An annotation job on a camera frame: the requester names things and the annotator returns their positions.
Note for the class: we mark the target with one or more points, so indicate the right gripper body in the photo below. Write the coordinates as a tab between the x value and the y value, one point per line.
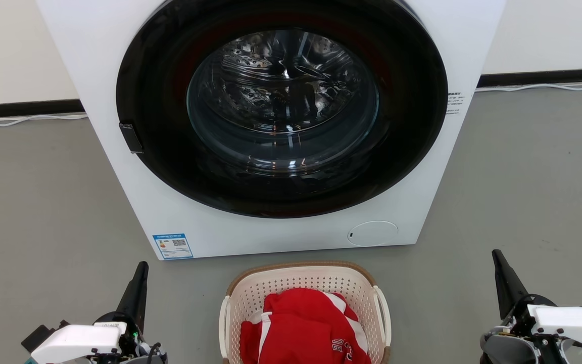
564	321

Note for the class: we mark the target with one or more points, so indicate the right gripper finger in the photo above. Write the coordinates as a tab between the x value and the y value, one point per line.
508	285

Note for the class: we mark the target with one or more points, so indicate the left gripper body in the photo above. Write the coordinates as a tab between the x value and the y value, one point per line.
79	341

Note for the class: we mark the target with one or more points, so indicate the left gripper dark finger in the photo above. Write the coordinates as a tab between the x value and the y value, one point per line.
134	296

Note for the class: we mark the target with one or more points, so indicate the beige perforated laundry basket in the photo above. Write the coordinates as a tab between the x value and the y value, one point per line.
296	277

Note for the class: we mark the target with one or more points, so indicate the blue energy label sticker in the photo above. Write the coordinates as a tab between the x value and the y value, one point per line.
172	246

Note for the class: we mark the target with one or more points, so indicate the round white filter cover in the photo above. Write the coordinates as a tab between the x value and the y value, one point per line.
372	234

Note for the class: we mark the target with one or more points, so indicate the red garment with white stripes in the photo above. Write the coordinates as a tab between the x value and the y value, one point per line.
301	328

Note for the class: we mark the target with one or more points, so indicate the round black washer door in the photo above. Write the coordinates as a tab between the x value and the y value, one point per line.
412	126

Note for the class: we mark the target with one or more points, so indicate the small text warning sticker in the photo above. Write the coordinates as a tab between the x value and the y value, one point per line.
453	103

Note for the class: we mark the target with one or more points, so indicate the white front-load washing machine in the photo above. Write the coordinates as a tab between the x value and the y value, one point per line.
94	55

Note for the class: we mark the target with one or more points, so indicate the steel washing drum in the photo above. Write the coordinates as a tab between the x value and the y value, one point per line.
281	76

